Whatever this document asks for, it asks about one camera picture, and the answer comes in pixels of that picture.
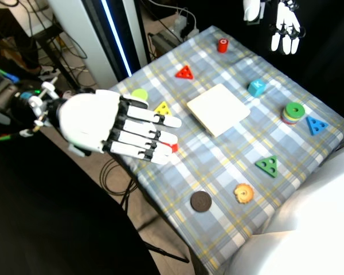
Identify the white pillar with blue light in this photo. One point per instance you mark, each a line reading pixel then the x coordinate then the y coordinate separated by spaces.
pixel 86 37

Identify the blue letter block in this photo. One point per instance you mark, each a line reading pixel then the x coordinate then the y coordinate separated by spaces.
pixel 256 88

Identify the grey power adapter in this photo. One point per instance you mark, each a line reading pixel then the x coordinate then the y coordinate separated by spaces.
pixel 163 41

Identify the white power strip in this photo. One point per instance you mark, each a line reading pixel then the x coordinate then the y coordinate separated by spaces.
pixel 183 25

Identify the black metal desk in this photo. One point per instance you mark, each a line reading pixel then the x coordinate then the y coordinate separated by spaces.
pixel 46 43

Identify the orange toy cookie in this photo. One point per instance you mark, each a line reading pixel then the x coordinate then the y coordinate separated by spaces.
pixel 243 194

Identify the red letter block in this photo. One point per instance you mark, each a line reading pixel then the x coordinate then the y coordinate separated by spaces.
pixel 174 148

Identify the dark brown toy cookie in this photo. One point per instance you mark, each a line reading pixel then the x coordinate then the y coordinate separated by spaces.
pixel 200 201

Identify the stack of coloured rings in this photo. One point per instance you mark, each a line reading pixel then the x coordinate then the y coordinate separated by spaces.
pixel 293 113

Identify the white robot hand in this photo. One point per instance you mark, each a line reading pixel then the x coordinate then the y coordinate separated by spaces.
pixel 285 17
pixel 86 120

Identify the blue plaid table cloth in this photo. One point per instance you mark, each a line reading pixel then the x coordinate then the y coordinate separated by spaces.
pixel 218 160

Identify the white robot body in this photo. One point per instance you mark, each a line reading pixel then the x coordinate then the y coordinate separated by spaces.
pixel 309 223

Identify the black stand leg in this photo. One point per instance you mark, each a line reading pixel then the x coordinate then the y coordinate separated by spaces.
pixel 169 253

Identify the lime green disc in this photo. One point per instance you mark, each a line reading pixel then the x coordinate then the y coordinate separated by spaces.
pixel 139 93

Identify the red triangle with holes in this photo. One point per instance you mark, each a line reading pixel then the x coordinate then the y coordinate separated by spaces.
pixel 185 73

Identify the green triangle with holes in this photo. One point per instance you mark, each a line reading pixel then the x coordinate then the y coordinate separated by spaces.
pixel 267 166

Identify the yellow triangle with holes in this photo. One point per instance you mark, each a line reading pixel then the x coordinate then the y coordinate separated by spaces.
pixel 162 109

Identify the small wooden table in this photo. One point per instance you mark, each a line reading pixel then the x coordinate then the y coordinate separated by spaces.
pixel 218 110

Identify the blue triangle with holes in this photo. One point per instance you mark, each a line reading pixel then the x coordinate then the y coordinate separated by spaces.
pixel 316 126

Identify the red cylinder block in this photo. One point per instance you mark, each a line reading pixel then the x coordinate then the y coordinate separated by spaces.
pixel 222 46

